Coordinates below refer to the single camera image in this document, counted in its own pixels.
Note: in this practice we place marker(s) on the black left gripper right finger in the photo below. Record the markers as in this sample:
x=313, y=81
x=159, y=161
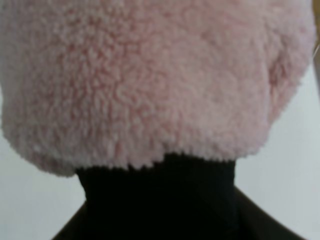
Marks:
x=222, y=211

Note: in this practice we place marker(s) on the pink fluffy towel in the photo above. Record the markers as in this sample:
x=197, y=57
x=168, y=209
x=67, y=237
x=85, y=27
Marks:
x=122, y=83

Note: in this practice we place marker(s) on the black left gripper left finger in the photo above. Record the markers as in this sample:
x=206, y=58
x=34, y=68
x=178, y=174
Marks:
x=119, y=205

